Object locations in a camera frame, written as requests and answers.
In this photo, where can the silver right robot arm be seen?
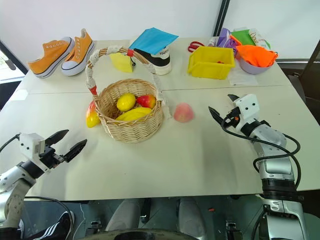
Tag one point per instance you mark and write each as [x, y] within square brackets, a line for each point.
[272, 140]

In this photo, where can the white table label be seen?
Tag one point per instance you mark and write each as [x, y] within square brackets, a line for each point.
[21, 94]

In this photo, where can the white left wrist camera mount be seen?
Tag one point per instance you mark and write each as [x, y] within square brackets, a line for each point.
[27, 145]

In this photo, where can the white packet with gold loops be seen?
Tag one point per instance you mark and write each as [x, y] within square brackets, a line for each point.
[257, 35]

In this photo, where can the orange canvas sneaker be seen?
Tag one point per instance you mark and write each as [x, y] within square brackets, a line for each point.
[77, 53]
[47, 60]

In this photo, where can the red yellow mango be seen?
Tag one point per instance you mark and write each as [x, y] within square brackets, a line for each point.
[91, 118]

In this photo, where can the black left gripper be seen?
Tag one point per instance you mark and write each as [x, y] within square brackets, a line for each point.
[51, 156]

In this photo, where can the white small bottle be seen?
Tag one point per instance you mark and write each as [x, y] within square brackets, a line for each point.
[212, 41]

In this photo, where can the black sneaker white stripes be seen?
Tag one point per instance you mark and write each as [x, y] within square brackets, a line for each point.
[55, 225]

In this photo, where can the black slanted window bar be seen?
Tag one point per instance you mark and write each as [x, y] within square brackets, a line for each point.
[12, 58]

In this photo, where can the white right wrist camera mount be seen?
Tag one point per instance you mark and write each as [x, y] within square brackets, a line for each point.
[247, 105]

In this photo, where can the small red item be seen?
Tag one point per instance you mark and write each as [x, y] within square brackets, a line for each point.
[220, 61]

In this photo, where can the black vertical pole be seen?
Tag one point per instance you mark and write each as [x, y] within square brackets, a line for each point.
[222, 15]

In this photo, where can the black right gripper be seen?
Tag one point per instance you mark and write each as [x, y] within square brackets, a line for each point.
[231, 121]

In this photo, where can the yellow plastic bin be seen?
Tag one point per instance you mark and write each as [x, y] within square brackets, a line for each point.
[207, 68]

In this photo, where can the grey rounded robot leg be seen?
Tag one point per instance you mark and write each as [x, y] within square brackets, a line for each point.
[190, 215]
[122, 215]

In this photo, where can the red yellow apple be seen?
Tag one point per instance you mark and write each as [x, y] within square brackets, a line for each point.
[147, 100]

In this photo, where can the white paper sheet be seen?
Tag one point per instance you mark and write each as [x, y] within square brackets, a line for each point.
[243, 78]

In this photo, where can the purple bowl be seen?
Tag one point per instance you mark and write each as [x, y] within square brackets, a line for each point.
[252, 69]

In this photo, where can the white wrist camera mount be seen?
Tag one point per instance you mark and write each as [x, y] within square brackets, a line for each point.
[247, 105]
[27, 145]

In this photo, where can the pink peach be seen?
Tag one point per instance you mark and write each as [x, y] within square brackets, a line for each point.
[183, 113]

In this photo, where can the yellow lemon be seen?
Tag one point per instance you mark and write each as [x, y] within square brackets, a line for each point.
[126, 102]

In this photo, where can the black white high-top shoe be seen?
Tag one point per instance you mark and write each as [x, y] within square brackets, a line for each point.
[160, 62]

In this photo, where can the orange cloth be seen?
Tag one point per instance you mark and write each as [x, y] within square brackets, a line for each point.
[255, 55]

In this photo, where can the yellow banana in basket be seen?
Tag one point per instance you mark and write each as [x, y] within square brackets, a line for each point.
[135, 113]

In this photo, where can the green cloth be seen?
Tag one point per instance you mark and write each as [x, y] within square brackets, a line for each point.
[242, 37]

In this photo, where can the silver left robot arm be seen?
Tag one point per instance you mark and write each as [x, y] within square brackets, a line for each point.
[10, 180]

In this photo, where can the blue folded cloth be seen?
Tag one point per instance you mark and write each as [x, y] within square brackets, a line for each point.
[152, 40]

